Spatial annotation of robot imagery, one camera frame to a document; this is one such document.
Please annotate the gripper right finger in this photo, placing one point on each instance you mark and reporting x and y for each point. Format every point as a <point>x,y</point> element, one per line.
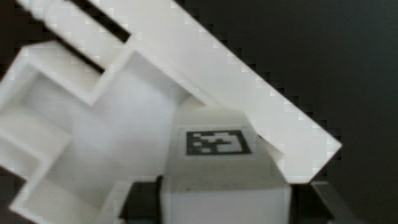
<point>335,203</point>

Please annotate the white chair seat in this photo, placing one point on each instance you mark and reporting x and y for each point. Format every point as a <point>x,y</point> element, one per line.
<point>90,94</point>

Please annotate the white U-shaped fence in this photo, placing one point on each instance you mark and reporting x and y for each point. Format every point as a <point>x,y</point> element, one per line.
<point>250,100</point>

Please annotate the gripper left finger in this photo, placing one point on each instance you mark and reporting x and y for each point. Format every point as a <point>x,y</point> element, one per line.
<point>115,203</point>

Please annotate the white chair leg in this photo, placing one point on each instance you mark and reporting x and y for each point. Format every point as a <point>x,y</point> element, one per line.
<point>225,187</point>

